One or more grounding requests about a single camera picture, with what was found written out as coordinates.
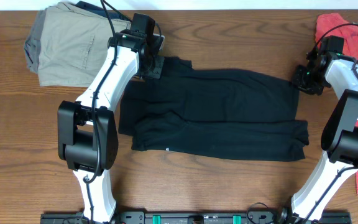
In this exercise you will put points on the folded khaki pants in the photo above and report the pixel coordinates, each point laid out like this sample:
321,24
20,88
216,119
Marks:
74,44

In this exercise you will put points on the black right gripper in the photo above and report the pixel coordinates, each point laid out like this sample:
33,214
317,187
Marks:
298,82

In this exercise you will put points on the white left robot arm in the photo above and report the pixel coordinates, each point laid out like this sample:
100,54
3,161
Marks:
87,136

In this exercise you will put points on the black pants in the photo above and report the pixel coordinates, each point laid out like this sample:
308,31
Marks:
227,113

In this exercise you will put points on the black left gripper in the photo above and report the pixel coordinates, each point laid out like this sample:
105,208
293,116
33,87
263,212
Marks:
157,73

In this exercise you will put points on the folded dark navy garment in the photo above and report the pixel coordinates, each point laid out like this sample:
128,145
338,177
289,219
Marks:
100,11

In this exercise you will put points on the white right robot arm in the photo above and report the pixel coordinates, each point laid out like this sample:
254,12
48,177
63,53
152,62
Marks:
339,140

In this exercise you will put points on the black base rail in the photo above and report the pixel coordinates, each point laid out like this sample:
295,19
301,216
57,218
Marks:
191,218

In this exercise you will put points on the folded grey garment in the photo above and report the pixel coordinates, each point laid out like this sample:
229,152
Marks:
32,44

